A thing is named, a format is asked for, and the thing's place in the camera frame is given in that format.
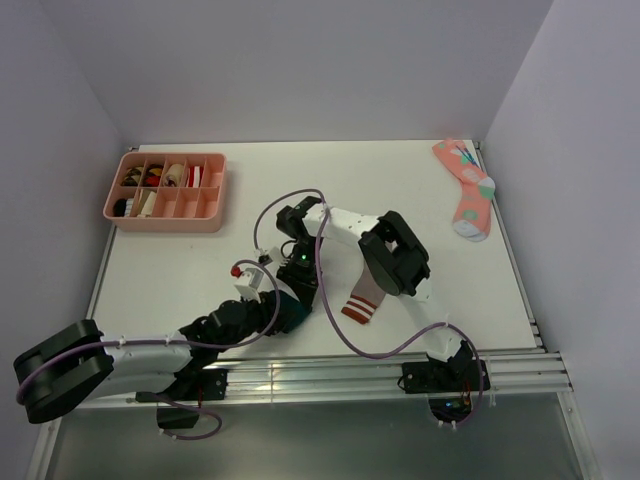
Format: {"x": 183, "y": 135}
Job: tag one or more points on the taupe sock red striped cuff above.
{"x": 365, "y": 298}

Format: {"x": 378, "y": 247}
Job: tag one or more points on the pink divided organizer tray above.
{"x": 177, "y": 209}

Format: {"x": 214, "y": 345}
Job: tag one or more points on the aluminium rail frame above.
{"x": 317, "y": 368}

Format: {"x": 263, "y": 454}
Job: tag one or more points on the rolled tan pink sock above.
{"x": 173, "y": 175}

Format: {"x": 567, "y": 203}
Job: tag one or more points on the rolled brown black sock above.
{"x": 132, "y": 177}

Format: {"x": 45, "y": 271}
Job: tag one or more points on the rolled red white sock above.
{"x": 195, "y": 176}

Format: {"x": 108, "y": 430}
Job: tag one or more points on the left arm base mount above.
{"x": 181, "y": 405}

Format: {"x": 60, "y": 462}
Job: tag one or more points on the rolled black white sock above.
{"x": 123, "y": 207}

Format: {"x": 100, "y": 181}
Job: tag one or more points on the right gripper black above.
{"x": 303, "y": 283}

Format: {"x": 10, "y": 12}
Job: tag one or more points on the dark green patterned sock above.
{"x": 291, "y": 315}

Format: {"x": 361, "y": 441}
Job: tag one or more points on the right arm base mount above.
{"x": 440, "y": 380}

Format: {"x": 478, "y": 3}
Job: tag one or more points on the rolled dark red sock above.
{"x": 153, "y": 174}

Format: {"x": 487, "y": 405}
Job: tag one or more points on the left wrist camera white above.
{"x": 247, "y": 282}

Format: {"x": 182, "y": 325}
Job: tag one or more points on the rolled beige sock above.
{"x": 146, "y": 203}

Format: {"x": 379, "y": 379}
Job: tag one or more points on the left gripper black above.
{"x": 266, "y": 309}

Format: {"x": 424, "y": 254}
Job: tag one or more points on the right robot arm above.
{"x": 395, "y": 264}

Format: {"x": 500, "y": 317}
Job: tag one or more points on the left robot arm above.
{"x": 79, "y": 363}

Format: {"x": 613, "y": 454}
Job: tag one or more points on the pink patterned sock pair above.
{"x": 472, "y": 218}

